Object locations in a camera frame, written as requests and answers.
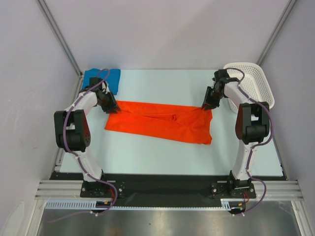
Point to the white plastic basket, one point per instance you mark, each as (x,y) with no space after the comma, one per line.
(255,83)

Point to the right aluminium corner post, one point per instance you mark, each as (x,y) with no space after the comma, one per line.
(277,30)

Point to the orange t shirt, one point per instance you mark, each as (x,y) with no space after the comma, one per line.
(188,124)

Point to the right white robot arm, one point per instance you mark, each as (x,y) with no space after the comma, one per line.
(251,128)

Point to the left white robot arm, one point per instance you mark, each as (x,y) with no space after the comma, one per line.
(72,131)

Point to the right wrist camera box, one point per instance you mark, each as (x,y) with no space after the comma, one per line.
(222,76)

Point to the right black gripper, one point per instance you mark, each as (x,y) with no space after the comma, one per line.
(212,97)

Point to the aluminium corner post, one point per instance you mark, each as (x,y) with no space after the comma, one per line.
(277,30)
(59,35)

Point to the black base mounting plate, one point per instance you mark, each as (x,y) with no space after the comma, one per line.
(164,200)

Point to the left aluminium corner post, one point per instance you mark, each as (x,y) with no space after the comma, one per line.
(59,35)

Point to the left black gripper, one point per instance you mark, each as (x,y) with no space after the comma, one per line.
(113,106)

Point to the folded blue t shirt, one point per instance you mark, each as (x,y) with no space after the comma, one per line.
(113,79)

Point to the white slotted cable duct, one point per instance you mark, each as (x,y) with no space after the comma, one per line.
(100,205)

